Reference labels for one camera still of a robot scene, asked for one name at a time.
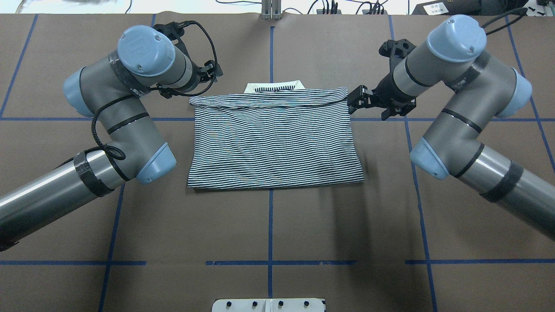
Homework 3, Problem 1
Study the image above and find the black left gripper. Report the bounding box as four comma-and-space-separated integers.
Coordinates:
153, 22, 224, 94

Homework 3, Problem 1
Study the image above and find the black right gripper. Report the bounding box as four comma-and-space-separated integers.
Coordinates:
347, 39, 416, 119

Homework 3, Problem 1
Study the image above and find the striped polo shirt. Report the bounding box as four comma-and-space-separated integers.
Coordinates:
187, 87, 364, 190

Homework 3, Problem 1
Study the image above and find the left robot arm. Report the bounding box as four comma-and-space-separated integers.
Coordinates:
0, 20, 222, 251

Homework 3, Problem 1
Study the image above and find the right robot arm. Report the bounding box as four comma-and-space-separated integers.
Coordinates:
346, 15, 555, 239

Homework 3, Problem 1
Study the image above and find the aluminium frame post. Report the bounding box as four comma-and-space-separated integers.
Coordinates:
260, 0, 283, 20

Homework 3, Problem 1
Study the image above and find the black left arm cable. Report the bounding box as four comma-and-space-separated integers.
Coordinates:
89, 19, 218, 162

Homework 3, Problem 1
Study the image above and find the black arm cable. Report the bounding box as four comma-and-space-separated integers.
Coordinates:
483, 6, 529, 36
89, 19, 218, 162

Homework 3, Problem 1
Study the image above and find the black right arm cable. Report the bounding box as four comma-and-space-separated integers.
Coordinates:
483, 6, 529, 36

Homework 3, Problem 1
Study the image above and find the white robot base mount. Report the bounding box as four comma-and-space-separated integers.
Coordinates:
212, 298, 326, 312

